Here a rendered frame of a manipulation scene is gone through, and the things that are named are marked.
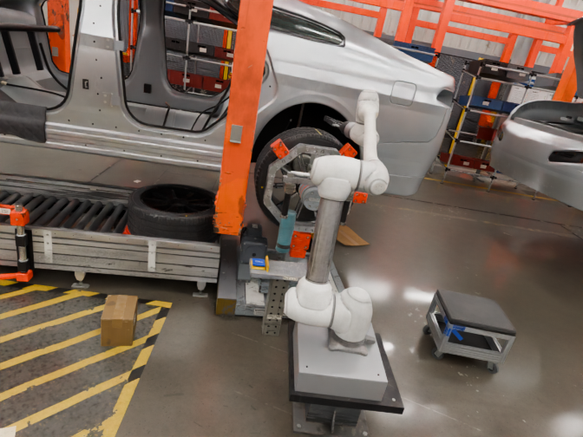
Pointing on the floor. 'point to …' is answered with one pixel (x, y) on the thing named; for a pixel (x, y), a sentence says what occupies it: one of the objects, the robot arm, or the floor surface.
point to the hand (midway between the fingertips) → (328, 120)
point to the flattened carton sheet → (349, 237)
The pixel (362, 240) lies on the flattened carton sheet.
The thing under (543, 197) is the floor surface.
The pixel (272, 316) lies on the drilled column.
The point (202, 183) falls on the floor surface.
